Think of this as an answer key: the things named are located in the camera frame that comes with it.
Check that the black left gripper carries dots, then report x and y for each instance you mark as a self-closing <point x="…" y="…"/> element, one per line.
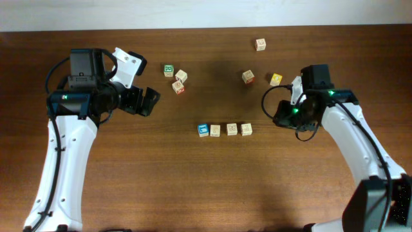
<point x="132" y="103"/>

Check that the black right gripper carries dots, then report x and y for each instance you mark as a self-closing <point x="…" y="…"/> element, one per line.
<point x="281" y="118"/>

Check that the red A wooden block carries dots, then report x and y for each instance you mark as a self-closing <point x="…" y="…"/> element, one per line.
<point x="246" y="129"/>

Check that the blue L wooden block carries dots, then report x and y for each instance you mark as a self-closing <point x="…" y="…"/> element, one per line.
<point x="203" y="130"/>

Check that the plain J wooden block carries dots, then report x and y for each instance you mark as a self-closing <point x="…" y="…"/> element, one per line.
<point x="214" y="130"/>

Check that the butterfly I wooden block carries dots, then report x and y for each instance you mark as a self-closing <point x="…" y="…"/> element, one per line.
<point x="232" y="129"/>

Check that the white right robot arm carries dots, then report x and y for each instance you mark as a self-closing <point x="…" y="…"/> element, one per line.
<point x="382" y="199"/>

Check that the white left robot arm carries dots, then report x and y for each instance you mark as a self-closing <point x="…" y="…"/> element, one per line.
<point x="99" y="82"/>

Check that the red number shell block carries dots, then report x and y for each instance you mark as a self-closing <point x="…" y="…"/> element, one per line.
<point x="178" y="87"/>

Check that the green R wooden block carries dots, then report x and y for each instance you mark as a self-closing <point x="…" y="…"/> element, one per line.
<point x="168" y="70"/>

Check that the yellow wooden block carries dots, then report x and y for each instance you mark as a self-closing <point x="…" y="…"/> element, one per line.
<point x="276" y="79"/>

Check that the red 6 wooden block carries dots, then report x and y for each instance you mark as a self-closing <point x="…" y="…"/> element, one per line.
<point x="181" y="76"/>

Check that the red O wooden block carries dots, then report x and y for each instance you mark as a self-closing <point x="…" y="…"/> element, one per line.
<point x="248" y="77"/>

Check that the far red wooden block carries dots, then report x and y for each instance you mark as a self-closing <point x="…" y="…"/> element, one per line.
<point x="260" y="44"/>

